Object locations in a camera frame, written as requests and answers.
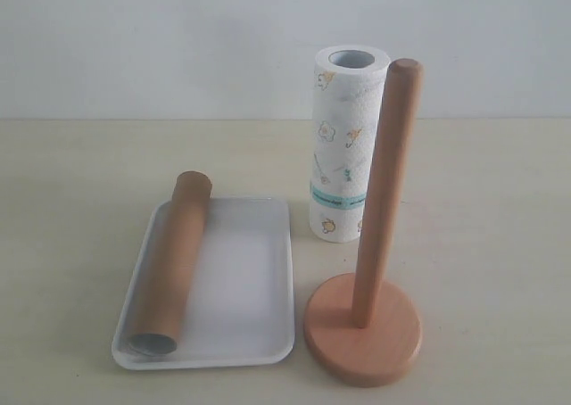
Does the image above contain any printed white paper towel roll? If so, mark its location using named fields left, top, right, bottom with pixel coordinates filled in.
left=309, top=45, right=391, bottom=243

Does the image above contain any brown cardboard tube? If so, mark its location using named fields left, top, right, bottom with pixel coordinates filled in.
left=128, top=171, right=212, bottom=357

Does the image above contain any wooden paper towel holder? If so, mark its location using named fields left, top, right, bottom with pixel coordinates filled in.
left=303, top=58, right=424, bottom=387

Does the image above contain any white rectangular tray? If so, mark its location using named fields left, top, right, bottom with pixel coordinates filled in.
left=111, top=196, right=295, bottom=370

